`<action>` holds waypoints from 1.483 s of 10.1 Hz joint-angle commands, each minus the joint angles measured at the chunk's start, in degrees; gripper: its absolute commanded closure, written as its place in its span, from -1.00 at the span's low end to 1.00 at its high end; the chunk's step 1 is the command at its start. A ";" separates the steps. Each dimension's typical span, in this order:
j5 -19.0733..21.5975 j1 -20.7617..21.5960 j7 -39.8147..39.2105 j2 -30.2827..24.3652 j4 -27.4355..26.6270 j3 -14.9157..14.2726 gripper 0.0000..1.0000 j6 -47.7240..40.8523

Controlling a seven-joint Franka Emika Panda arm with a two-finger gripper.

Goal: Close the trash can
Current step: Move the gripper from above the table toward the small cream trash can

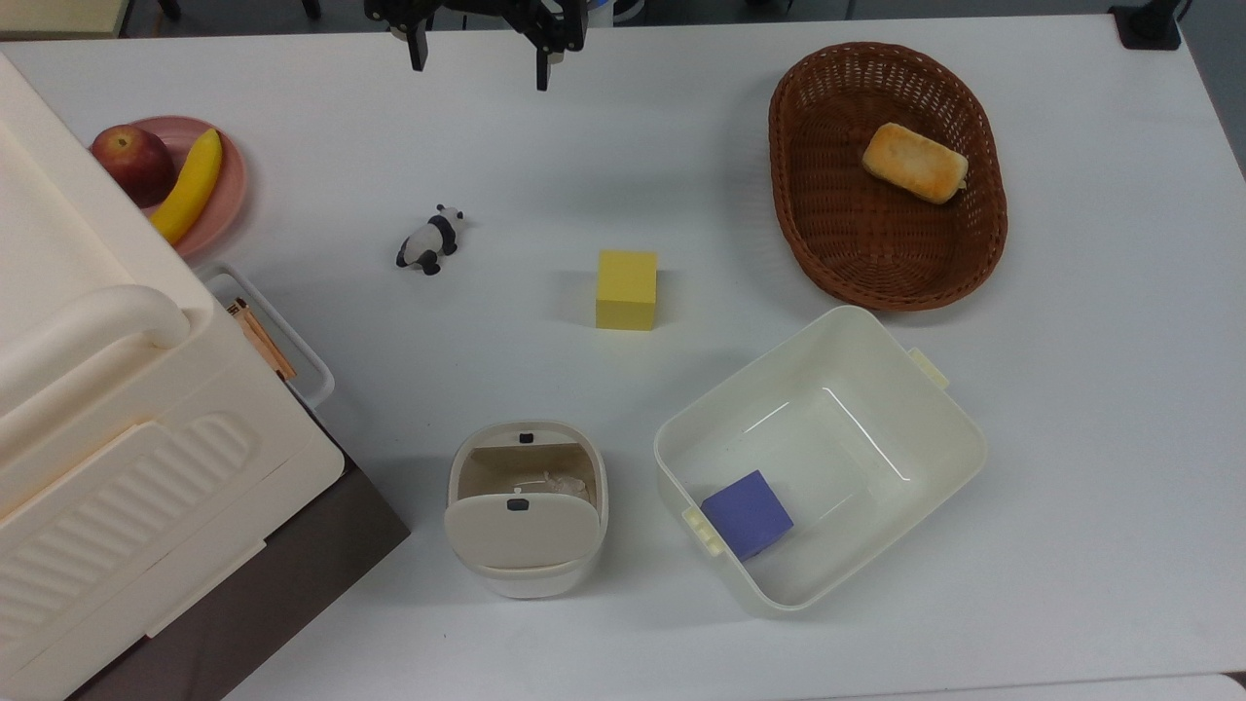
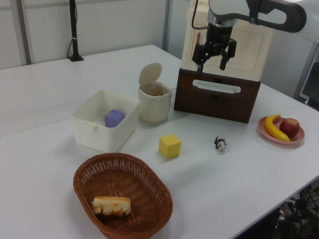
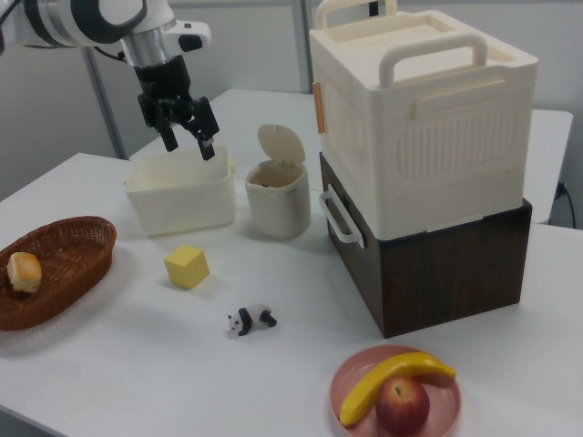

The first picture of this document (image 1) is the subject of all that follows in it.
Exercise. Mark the brown wicker basket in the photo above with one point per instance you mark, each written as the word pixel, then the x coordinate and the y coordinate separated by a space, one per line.
pixel 857 243

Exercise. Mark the yellow cube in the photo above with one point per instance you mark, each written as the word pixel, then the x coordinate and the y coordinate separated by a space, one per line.
pixel 627 292

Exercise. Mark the panda toy figure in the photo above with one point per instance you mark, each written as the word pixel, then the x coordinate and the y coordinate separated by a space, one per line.
pixel 428 243

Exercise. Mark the bread piece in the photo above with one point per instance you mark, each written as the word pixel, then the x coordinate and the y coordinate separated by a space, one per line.
pixel 913 163

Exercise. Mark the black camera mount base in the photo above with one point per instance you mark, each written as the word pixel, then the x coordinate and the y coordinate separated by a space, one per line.
pixel 1149 24

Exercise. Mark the beige side table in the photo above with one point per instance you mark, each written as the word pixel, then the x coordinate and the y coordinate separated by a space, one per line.
pixel 58 15

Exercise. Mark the purple cube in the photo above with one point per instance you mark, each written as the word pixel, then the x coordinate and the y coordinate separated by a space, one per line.
pixel 748 514

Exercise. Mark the cream trash can lid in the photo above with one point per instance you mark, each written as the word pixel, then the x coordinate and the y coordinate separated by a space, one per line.
pixel 516 535

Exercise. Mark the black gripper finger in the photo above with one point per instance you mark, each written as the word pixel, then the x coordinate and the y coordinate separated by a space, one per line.
pixel 419 49
pixel 547 63

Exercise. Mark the yellow banana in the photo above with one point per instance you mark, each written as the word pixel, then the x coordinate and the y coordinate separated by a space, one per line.
pixel 190 190

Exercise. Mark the cream desktop trash can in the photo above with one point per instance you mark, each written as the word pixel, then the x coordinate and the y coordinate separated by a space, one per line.
pixel 531 584

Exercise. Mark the red apple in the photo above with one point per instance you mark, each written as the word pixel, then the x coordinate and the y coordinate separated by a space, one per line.
pixel 134 164

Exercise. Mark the pink plate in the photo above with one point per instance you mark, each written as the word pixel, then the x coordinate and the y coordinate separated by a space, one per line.
pixel 230 195

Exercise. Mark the cream plastic cabinet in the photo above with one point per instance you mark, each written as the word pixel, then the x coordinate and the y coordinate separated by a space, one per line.
pixel 117 438

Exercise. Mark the crumpled paper scrap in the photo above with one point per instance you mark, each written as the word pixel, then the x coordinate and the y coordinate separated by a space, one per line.
pixel 567 484

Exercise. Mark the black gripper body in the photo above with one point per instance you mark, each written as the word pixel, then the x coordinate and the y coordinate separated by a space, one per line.
pixel 487 12

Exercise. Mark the white plastic storage bin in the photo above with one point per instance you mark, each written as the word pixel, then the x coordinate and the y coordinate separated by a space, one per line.
pixel 857 438

